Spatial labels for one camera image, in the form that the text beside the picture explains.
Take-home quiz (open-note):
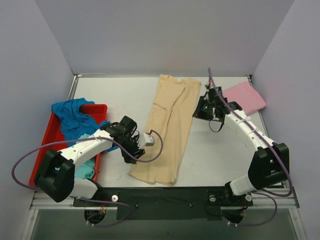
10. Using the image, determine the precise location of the cream yellow t-shirt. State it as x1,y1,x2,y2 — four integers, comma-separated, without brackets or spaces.
129,75,201,186

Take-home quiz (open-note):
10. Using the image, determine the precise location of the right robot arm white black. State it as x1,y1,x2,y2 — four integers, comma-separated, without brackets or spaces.
192,87,290,205

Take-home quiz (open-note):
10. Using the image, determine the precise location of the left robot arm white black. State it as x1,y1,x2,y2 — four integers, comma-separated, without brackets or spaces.
34,116,145,206

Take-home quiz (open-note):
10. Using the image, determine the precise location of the folded pink t-shirt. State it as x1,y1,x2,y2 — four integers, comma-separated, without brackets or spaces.
222,82,267,116

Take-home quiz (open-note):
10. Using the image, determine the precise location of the blue t-shirt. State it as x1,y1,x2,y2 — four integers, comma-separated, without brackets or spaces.
51,98,110,141

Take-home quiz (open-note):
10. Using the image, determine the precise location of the teal t-shirt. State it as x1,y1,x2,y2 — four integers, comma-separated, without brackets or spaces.
74,132,97,181

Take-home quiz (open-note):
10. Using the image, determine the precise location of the red plastic bin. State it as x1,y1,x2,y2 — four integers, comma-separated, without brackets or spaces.
29,103,108,191

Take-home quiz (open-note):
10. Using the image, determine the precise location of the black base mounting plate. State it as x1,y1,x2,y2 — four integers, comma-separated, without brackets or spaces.
73,186,253,220

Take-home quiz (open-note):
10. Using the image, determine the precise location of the aluminium rail frame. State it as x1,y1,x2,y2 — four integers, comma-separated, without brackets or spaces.
29,73,301,240

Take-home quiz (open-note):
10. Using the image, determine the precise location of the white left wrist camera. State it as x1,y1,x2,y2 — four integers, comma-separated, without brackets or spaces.
138,132,156,148

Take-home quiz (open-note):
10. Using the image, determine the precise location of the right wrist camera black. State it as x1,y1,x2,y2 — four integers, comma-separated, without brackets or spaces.
209,86,223,97

